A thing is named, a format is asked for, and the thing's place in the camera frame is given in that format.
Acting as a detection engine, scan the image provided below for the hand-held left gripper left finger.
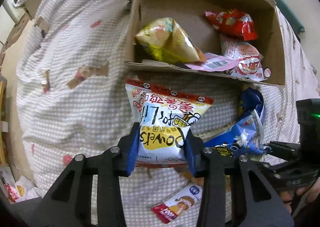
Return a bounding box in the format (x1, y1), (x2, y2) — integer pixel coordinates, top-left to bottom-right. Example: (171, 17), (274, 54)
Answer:
(30, 122), (140, 227)

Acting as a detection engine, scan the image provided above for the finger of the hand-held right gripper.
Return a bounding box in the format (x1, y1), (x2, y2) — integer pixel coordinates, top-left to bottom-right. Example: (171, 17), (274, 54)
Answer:
(262, 141), (302, 162)

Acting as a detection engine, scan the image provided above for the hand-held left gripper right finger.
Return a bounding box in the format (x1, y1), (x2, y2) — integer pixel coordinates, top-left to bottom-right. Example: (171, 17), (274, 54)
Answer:
(184, 130), (295, 227)

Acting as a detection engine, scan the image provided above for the blue white snack packet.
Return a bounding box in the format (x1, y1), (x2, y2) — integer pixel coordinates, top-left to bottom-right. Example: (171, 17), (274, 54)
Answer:
(204, 115), (272, 159)

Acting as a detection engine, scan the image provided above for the white yellow snack packet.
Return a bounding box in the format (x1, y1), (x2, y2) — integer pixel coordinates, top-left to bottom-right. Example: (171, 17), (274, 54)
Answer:
(125, 78), (214, 168)

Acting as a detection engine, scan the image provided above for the pale snack packet red label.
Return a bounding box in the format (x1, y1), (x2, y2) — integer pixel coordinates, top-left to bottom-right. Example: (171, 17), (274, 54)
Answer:
(220, 35), (272, 81)

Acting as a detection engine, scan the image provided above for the pink snack packet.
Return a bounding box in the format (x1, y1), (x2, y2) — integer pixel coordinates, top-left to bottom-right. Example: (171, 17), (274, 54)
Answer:
(186, 52), (240, 71)

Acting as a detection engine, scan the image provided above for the yellow gold snack packet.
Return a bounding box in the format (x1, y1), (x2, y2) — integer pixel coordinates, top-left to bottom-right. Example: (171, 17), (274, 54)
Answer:
(135, 17), (203, 64)

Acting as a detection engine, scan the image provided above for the brown cardboard box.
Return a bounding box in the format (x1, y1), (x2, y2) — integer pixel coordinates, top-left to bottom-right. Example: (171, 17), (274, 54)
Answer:
(124, 0), (285, 88)

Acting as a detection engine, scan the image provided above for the person's right hand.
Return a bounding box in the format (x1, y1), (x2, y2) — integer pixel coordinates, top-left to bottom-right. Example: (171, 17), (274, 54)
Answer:
(279, 184), (320, 217)

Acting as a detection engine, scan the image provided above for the red white snack bar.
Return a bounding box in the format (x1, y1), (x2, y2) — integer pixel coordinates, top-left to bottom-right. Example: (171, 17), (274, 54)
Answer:
(151, 183), (203, 224)

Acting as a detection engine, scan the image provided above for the dark blue snack packet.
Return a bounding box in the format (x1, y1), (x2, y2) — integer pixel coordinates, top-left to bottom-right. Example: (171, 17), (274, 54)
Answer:
(239, 87), (266, 128)

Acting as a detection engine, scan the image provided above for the printed checkered bed sheet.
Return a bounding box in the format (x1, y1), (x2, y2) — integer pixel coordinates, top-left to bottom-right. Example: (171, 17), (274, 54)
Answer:
(15, 0), (320, 227)

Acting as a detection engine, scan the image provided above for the teal mat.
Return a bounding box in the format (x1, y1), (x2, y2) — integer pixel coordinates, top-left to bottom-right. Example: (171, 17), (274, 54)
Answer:
(252, 0), (305, 33)

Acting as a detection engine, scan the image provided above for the white plastic bag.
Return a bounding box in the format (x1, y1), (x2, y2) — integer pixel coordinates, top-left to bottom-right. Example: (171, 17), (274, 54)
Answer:
(0, 167), (43, 204)

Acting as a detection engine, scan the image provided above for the brown door mat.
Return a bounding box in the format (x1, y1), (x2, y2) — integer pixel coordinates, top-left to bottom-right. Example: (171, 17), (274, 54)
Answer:
(5, 12), (33, 50)

